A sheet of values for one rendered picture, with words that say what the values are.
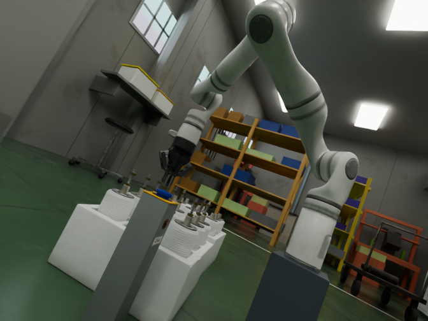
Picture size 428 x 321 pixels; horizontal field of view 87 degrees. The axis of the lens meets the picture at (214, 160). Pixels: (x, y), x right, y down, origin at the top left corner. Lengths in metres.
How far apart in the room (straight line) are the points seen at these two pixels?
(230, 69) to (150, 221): 0.45
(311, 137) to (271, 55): 0.23
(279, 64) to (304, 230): 0.42
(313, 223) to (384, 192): 8.59
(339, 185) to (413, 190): 8.77
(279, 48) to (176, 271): 0.59
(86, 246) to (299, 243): 0.59
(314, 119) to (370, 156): 8.88
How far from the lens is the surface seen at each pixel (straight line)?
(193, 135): 0.73
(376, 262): 7.36
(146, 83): 3.51
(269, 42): 0.57
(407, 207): 9.28
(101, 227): 0.75
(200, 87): 0.76
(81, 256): 0.79
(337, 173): 0.67
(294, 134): 4.63
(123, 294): 0.58
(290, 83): 0.58
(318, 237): 0.66
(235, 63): 0.67
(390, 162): 9.53
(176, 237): 0.68
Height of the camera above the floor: 0.37
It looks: 8 degrees up
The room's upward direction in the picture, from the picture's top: 24 degrees clockwise
